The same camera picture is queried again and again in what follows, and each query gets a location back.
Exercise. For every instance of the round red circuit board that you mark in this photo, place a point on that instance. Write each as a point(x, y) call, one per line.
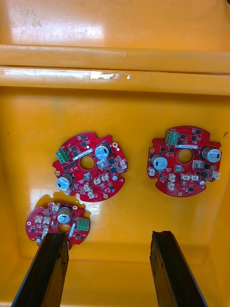
point(40, 219)
point(184, 172)
point(79, 172)

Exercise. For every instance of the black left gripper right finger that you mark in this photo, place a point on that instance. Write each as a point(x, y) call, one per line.
point(172, 275)

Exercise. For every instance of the yellow-orange plastic bin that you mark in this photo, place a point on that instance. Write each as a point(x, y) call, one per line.
point(143, 24)
point(134, 216)

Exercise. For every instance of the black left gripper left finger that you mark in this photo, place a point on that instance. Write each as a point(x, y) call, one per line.
point(48, 271)

